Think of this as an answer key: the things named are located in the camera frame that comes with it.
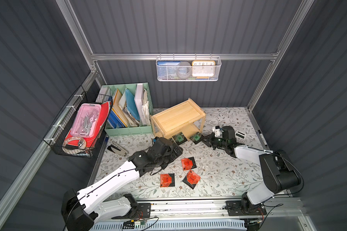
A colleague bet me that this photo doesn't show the red tea bag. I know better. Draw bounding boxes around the red tea bag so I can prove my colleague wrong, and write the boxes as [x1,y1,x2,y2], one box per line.
[182,170,200,189]
[160,173,175,187]
[181,157,197,171]

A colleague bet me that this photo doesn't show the white wire wall basket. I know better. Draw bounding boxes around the white wire wall basket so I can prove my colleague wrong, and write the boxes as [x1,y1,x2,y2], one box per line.
[156,55,222,82]

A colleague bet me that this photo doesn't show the pink plastic case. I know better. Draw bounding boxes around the pink plastic case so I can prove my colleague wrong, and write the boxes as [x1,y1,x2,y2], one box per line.
[70,103,102,138]

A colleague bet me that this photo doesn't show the green file organizer box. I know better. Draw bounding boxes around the green file organizer box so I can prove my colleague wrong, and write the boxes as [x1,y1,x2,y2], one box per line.
[96,82,153,137]

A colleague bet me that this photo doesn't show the green tea bag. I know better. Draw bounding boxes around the green tea bag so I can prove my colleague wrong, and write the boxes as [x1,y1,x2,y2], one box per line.
[172,132,188,145]
[190,132,202,144]

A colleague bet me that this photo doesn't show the white calculator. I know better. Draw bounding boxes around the white calculator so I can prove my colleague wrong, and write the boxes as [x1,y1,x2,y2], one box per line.
[235,130,247,144]

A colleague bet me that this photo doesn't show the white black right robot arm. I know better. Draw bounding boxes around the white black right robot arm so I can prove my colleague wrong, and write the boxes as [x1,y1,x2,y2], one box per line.
[201,126,304,214]

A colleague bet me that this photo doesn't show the grey tape roll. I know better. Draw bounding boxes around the grey tape roll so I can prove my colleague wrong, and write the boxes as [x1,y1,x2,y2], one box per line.
[176,61,192,80]

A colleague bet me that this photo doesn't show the black stapler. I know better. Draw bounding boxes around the black stapler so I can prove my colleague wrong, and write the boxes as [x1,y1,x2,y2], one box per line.
[107,144,128,157]

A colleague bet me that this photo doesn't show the blue box in wall basket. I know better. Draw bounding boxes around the blue box in wall basket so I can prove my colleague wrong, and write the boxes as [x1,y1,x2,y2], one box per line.
[156,61,180,81]

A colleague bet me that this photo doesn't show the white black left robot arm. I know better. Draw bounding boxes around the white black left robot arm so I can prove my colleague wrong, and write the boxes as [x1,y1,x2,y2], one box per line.
[61,137,183,231]

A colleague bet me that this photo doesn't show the clear tape roll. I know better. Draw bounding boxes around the clear tape roll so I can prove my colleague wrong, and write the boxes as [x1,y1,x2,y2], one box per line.
[63,137,87,149]

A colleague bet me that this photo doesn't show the yellow white clock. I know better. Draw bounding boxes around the yellow white clock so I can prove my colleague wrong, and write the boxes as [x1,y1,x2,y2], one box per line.
[192,60,216,78]

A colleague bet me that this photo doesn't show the wooden two-tier shelf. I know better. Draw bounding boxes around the wooden two-tier shelf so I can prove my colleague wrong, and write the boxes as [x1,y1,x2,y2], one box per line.
[150,98,206,139]

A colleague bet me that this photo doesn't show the black marker pen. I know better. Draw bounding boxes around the black marker pen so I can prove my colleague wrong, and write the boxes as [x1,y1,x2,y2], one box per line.
[258,130,268,146]

